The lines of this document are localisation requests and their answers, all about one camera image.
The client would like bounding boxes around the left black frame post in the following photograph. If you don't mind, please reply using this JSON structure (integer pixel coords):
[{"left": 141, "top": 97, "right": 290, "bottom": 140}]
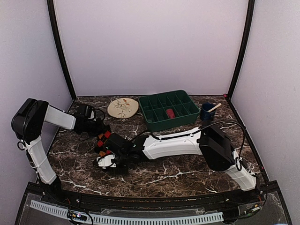
[{"left": 47, "top": 0, "right": 77, "bottom": 101}]

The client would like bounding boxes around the white slotted cable duct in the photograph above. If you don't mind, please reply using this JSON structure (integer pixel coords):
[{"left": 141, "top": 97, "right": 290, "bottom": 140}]
[{"left": 29, "top": 200, "right": 224, "bottom": 225}]

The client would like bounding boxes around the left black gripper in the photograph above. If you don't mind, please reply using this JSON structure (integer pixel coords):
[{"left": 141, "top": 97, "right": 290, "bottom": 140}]
[{"left": 84, "top": 118, "right": 107, "bottom": 137}]

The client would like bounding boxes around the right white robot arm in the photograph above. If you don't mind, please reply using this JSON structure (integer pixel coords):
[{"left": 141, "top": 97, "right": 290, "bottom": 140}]
[{"left": 97, "top": 121, "right": 257, "bottom": 203}]

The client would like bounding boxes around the dark blue mug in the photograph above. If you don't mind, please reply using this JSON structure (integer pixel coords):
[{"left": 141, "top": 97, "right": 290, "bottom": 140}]
[{"left": 200, "top": 103, "right": 216, "bottom": 121}]

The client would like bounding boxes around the black front rail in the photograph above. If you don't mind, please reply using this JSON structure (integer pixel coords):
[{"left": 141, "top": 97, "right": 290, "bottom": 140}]
[{"left": 19, "top": 181, "right": 281, "bottom": 211}]

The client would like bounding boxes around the small circuit board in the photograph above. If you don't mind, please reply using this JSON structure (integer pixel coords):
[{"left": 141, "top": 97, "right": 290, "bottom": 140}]
[{"left": 67, "top": 210, "right": 87, "bottom": 222}]

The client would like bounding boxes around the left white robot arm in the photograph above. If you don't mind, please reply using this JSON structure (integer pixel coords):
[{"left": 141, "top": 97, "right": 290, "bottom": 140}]
[{"left": 11, "top": 98, "right": 107, "bottom": 185}]

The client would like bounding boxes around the beige floral plate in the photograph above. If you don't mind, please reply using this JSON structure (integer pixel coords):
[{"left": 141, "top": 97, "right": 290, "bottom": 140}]
[{"left": 107, "top": 97, "right": 139, "bottom": 119}]

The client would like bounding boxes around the maroon purple striped sock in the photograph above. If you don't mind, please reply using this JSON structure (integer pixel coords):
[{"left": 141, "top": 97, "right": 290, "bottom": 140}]
[{"left": 166, "top": 108, "right": 176, "bottom": 119}]

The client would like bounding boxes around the right black frame post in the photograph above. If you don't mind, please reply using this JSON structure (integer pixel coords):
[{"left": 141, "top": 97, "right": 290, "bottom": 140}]
[{"left": 227, "top": 0, "right": 255, "bottom": 101}]

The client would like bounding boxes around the black frame post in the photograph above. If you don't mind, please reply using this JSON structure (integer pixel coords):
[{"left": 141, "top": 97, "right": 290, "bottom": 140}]
[
  {"left": 47, "top": 0, "right": 77, "bottom": 101},
  {"left": 227, "top": 0, "right": 255, "bottom": 101}
]

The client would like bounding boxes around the green compartment tray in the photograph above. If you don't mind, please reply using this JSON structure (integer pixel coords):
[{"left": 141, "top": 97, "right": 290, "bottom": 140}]
[{"left": 138, "top": 90, "right": 200, "bottom": 132}]

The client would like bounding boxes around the black orange argyle sock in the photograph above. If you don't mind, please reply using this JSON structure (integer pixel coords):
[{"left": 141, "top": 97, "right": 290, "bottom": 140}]
[{"left": 94, "top": 125, "right": 112, "bottom": 157}]

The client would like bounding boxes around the wooden stick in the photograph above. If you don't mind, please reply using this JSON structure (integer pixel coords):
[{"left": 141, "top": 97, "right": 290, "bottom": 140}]
[{"left": 208, "top": 103, "right": 222, "bottom": 113}]

